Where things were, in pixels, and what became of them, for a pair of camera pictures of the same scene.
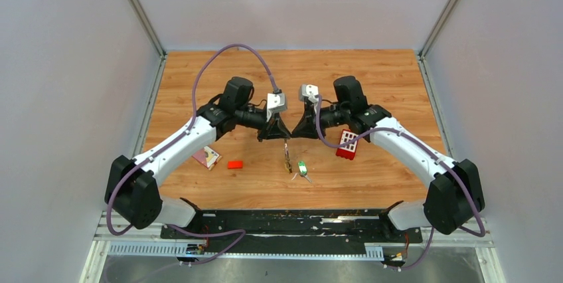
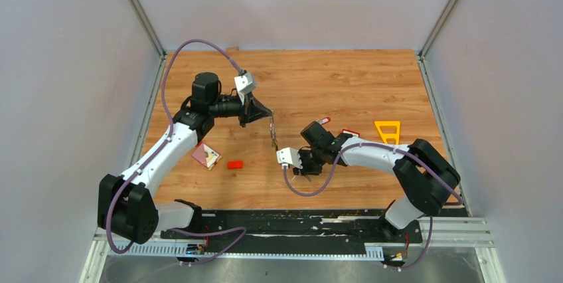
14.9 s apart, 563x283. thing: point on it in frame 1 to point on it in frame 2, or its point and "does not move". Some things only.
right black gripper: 307,126 to 305,170
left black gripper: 275,129 to 251,110
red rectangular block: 234,164 does not move
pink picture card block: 208,157 does not move
